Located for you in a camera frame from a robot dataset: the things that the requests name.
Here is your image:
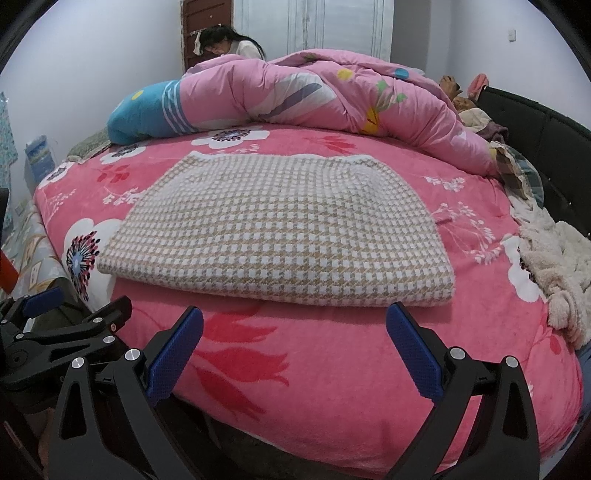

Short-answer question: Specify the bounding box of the brown garment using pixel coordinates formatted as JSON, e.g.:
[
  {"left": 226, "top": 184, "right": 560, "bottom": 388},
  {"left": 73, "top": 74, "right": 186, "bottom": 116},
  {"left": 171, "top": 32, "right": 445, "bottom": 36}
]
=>
[{"left": 436, "top": 76, "right": 465, "bottom": 112}]

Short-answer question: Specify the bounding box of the mauve cloth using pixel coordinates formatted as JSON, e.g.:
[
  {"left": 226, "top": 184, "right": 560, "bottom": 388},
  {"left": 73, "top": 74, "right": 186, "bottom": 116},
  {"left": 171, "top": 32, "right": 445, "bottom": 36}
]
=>
[{"left": 480, "top": 121, "right": 509, "bottom": 144}]

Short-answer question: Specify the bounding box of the white wardrobe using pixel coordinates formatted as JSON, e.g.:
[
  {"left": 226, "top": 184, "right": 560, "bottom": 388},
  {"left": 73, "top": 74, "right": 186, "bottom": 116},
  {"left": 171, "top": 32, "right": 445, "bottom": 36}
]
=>
[{"left": 233, "top": 0, "right": 393, "bottom": 63}]

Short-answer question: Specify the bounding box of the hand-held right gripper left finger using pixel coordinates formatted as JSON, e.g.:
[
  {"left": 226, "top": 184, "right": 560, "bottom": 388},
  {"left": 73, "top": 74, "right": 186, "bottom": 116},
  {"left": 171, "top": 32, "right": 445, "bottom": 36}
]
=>
[{"left": 54, "top": 305, "right": 205, "bottom": 480}]

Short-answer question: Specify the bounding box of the brown wooden door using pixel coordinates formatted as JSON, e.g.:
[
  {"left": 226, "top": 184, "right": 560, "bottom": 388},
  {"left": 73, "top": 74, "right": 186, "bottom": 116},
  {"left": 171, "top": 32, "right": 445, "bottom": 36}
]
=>
[{"left": 178, "top": 0, "right": 234, "bottom": 75}]

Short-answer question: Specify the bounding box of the pink floral fleece blanket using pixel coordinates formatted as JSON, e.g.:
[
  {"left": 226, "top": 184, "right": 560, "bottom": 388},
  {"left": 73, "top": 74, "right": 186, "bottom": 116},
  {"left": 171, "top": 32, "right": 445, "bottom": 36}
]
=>
[{"left": 32, "top": 124, "right": 585, "bottom": 472}]

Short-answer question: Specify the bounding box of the teal patterned hanging cloth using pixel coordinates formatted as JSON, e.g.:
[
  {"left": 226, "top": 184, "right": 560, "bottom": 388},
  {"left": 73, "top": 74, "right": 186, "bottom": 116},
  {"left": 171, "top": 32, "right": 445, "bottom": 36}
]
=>
[{"left": 0, "top": 92, "right": 19, "bottom": 174}]

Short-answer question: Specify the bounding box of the grey floral bed sheet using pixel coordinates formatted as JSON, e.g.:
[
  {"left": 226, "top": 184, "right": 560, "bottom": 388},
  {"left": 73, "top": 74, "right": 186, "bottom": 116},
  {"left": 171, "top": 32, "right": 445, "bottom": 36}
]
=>
[{"left": 0, "top": 198, "right": 70, "bottom": 315}]

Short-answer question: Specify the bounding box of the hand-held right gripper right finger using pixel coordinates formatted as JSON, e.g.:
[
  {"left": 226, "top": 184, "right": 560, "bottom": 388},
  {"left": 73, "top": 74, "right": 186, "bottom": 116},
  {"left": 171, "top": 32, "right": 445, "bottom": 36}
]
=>
[{"left": 385, "top": 302, "right": 541, "bottom": 480}]

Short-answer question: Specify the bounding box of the blue bag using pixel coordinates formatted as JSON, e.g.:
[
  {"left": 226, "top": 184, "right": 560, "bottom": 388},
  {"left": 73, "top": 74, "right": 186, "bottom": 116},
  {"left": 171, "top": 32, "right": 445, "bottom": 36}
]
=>
[{"left": 25, "top": 135, "right": 56, "bottom": 178}]

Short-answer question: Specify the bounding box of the black padded headboard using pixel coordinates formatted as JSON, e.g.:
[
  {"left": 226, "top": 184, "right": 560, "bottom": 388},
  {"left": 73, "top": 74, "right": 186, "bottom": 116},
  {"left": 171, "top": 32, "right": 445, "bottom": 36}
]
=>
[{"left": 480, "top": 85, "right": 591, "bottom": 241}]

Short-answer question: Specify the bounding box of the cream cloth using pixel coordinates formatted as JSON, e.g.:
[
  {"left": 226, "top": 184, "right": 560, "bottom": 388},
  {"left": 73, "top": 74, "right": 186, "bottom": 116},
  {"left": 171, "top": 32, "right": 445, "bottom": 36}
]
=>
[{"left": 459, "top": 108, "right": 492, "bottom": 132}]

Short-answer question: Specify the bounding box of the white fluffy blanket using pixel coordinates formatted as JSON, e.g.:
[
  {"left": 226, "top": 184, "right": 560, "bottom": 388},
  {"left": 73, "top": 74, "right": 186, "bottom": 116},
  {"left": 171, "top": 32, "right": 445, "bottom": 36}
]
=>
[{"left": 510, "top": 203, "right": 591, "bottom": 352}]

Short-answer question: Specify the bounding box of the plaid cloth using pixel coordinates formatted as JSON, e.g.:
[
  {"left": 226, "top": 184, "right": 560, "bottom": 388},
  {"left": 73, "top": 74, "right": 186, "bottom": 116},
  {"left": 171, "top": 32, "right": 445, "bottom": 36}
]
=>
[{"left": 488, "top": 142, "right": 548, "bottom": 201}]

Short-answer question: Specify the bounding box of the green patterned cloth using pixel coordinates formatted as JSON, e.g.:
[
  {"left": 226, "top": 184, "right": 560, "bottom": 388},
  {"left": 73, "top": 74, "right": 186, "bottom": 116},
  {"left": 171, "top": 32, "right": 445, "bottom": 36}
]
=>
[{"left": 68, "top": 128, "right": 112, "bottom": 162}]

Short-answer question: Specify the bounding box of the pink floral quilt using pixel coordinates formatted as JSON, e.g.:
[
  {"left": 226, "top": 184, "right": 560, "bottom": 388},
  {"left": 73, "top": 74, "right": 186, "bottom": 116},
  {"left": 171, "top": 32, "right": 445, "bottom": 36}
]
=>
[{"left": 107, "top": 48, "right": 502, "bottom": 176}]

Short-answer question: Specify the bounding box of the red object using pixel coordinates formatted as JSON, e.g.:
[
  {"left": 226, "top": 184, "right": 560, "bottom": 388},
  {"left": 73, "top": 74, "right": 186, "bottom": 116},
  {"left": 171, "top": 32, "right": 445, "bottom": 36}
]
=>
[{"left": 0, "top": 249, "right": 20, "bottom": 294}]

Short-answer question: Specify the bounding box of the pink cloth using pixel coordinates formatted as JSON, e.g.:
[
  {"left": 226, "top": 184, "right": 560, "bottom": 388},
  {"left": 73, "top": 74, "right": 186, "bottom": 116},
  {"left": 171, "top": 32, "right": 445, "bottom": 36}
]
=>
[{"left": 467, "top": 73, "right": 490, "bottom": 99}]

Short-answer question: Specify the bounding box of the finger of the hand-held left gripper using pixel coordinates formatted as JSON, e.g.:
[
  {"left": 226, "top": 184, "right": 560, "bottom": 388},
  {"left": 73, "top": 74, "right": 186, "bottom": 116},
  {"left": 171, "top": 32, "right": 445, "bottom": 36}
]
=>
[
  {"left": 0, "top": 286, "right": 66, "bottom": 325},
  {"left": 11, "top": 295, "right": 134, "bottom": 367}
]

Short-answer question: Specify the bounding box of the beige white houndstooth coat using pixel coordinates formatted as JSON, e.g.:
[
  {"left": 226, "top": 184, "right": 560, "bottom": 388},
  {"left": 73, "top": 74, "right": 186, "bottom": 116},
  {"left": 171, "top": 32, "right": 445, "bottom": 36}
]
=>
[{"left": 97, "top": 152, "right": 455, "bottom": 308}]

